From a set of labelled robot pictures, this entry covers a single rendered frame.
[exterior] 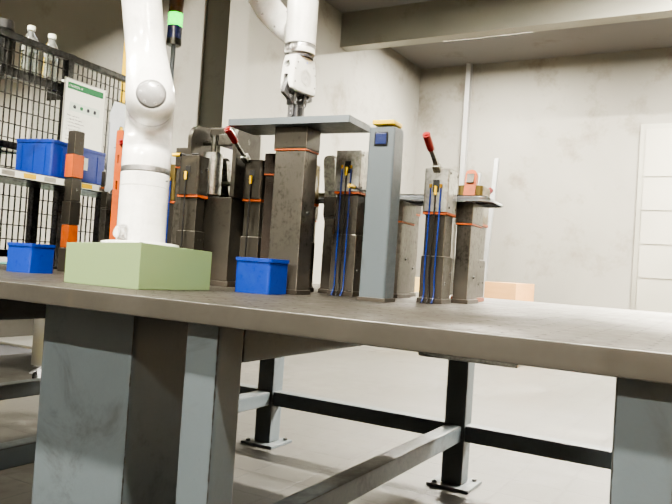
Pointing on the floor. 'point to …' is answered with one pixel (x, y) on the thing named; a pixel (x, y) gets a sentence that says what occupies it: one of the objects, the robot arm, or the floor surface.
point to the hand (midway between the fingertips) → (295, 113)
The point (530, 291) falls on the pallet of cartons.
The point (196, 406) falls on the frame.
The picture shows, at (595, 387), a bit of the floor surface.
